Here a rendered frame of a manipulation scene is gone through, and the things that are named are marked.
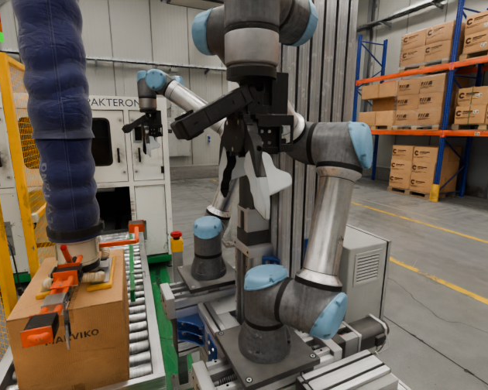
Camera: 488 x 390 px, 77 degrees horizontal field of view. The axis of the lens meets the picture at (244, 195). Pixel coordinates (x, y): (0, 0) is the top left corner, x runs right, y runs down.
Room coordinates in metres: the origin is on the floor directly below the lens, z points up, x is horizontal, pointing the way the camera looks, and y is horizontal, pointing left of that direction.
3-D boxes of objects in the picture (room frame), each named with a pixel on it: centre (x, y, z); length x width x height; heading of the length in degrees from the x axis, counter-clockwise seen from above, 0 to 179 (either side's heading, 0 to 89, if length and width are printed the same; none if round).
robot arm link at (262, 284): (0.76, -0.06, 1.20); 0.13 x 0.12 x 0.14; 55
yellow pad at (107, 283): (1.37, 0.69, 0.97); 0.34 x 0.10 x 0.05; 19
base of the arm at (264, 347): (0.76, -0.06, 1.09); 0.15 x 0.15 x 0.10
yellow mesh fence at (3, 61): (2.51, 1.68, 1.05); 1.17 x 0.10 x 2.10; 21
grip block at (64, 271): (1.11, 0.69, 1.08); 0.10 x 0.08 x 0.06; 109
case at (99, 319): (1.35, 0.79, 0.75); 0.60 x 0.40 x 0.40; 21
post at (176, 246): (1.71, 0.40, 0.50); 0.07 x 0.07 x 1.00; 21
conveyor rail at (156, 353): (2.21, 0.77, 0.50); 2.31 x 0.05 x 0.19; 21
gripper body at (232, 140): (0.46, -0.02, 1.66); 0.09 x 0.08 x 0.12; 115
